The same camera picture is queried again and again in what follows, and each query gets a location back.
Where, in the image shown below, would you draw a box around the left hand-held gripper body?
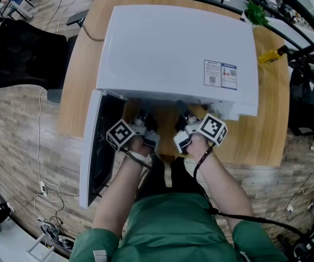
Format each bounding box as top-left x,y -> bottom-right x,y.
106,113 -> 161,153

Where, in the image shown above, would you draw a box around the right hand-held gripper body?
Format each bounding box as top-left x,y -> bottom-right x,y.
173,112 -> 228,155

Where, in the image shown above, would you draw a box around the person's left forearm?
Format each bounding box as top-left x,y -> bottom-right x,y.
91,154 -> 152,239

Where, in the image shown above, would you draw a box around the person's right forearm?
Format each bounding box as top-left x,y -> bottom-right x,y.
191,148 -> 256,228

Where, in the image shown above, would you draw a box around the person's right hand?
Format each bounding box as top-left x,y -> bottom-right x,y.
186,133 -> 214,159

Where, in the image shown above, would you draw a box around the person's left hand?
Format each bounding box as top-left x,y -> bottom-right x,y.
128,135 -> 154,159

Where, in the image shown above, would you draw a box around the white wristband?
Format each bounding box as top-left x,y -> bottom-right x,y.
134,151 -> 152,166

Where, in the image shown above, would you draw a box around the person's black trousers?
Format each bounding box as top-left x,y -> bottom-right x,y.
136,153 -> 206,201

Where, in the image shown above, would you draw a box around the white microwave oven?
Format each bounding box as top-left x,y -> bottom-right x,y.
79,4 -> 260,209

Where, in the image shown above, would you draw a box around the white power strip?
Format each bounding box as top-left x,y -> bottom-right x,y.
39,181 -> 49,198

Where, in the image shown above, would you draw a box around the yellow oil bottle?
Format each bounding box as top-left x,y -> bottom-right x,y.
258,44 -> 290,65

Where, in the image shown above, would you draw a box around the black office chair with jacket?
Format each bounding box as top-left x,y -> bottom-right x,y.
287,67 -> 314,136

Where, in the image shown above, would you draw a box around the person's green shirt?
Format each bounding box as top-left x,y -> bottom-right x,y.
69,192 -> 288,262

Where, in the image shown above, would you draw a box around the black floor device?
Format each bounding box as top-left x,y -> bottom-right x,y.
38,217 -> 75,252

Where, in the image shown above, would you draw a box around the black mesh office chair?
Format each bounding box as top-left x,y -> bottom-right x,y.
0,9 -> 89,103

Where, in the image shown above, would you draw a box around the potted green plant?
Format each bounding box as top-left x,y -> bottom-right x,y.
240,0 -> 270,27

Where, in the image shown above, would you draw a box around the black bag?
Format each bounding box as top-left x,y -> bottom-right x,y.
276,233 -> 314,262

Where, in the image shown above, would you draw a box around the black floor cable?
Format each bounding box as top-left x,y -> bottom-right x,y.
46,189 -> 80,199

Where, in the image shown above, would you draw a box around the black microwave power cable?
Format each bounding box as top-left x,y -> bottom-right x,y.
80,23 -> 106,42

